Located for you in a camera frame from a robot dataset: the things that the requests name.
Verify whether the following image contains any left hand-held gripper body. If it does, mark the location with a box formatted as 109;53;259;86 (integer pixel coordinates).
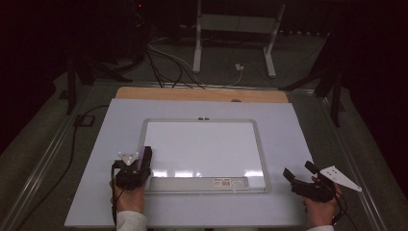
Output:
111;150;154;193

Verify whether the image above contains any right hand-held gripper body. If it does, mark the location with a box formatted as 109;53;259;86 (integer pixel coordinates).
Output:
290;165;363;204

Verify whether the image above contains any purple and black whiteboard eraser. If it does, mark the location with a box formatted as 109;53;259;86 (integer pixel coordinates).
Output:
137;145;154;172

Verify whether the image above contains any silver framed whiteboard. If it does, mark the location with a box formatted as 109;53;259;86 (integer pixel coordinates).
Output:
138;117;270;195

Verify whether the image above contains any person's left hand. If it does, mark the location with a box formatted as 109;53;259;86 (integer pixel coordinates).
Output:
110;180;147;214

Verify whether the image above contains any person's right hand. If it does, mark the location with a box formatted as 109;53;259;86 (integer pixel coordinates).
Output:
302;175;343;227

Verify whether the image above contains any large white sheet mat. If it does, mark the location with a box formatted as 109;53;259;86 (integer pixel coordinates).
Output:
64;97;321;229

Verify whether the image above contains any black floor socket box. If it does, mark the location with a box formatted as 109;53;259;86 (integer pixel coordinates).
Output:
74;114;96;127

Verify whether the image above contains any black tripod stand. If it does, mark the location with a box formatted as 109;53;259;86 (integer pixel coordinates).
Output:
64;44;133;116
278;32;346;128

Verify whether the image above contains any wooden table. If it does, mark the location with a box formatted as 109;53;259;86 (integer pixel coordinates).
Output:
115;86;290;104

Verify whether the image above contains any dark equipment rack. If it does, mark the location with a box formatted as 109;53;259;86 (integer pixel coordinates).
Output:
123;0;152;64

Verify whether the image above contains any white metal stand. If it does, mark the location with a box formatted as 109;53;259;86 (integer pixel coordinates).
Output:
191;0;287;79

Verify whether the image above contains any metal floor rail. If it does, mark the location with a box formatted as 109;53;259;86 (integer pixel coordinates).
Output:
316;90;389;231
0;81;95;231

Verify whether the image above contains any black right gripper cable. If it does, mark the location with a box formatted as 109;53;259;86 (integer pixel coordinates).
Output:
331;192;358;231

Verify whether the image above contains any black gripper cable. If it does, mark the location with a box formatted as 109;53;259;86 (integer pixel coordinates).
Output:
13;104;120;231
331;192;358;231

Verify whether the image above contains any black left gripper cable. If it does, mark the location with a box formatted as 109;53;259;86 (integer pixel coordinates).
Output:
13;104;120;231

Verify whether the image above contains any bundle of black floor cables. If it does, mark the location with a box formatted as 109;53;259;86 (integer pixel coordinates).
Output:
144;39;207;90

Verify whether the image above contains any white plug with cable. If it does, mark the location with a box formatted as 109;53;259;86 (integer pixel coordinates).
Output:
220;63;245;88

